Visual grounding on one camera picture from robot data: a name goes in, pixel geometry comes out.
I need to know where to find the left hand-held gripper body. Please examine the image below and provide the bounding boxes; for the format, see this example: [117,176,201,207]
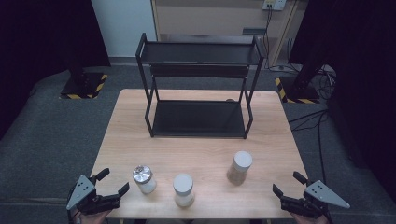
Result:
[65,174,121,217]

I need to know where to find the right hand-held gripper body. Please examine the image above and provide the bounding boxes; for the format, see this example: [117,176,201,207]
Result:
[279,179,351,219]

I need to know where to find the silver lid glass jar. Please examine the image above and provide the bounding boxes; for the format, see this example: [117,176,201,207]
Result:
[132,164,158,195]

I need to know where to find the white lid jar pale contents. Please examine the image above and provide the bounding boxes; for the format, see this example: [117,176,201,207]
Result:
[172,173,196,208]

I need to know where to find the black metal two-tier shelf rack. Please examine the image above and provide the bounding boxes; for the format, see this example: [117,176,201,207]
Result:
[134,32,265,140]

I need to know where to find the person's left hand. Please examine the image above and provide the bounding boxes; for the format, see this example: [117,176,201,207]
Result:
[74,209,112,224]

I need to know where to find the person's right hand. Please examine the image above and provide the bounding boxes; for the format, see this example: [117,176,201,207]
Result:
[290,212,330,224]

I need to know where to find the white lid jar brown contents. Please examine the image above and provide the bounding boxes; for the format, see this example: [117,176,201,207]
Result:
[226,150,254,187]

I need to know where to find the black stand with striped base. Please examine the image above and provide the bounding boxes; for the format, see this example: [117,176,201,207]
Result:
[59,55,109,101]
[274,52,331,105]

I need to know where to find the black curtain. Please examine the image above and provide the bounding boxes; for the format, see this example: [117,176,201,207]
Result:
[0,0,112,139]
[289,0,396,202]

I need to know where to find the grey label strip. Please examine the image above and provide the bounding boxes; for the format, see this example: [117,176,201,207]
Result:
[242,27,268,36]

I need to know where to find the beige cabinet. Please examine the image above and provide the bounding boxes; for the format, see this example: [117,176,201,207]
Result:
[150,0,301,67]

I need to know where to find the long black floor cable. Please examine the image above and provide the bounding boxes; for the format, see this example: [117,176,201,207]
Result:
[288,108,330,186]

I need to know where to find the tangled floor cable bundle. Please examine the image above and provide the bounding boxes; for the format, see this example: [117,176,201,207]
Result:
[313,65,338,101]

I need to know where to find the black socket cable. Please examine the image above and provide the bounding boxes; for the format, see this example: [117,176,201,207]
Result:
[262,7,275,70]

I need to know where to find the white wall socket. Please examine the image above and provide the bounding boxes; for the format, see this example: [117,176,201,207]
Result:
[262,0,287,11]

